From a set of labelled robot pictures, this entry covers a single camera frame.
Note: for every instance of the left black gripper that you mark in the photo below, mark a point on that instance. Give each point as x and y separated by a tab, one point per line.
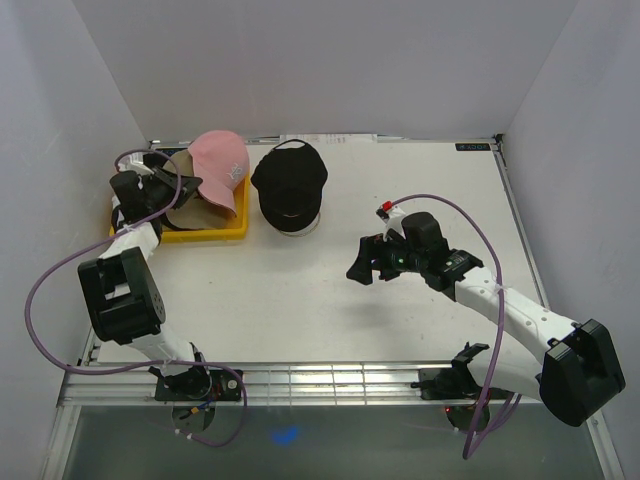
166	179

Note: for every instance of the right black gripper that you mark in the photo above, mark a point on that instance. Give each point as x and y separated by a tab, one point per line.
361	269

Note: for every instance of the pink baseball cap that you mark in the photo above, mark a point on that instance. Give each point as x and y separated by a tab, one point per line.
221	159

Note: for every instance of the black cap gold logo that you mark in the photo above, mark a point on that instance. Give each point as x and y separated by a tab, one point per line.
289	181

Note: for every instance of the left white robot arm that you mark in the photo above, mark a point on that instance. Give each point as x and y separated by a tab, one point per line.
123	301

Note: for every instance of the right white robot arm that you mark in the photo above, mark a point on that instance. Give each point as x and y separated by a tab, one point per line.
579	368

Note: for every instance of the beige baseball cap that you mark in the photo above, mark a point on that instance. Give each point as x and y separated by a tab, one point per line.
196	213

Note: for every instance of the yellow plastic tray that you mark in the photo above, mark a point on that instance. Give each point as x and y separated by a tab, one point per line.
240	225

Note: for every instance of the white paper label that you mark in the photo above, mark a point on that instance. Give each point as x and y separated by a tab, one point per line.
332	138

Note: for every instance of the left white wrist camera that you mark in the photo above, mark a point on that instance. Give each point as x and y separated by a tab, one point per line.
134	162

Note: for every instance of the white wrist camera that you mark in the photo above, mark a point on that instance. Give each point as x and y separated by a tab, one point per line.
134	162
392	216

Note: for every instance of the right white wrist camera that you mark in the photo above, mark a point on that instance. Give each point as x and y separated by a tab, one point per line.
392	216

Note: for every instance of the gold wire hat stand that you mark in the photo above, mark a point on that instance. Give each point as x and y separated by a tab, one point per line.
305	231

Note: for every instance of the aluminium front rail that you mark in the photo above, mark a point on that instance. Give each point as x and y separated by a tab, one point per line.
275	385

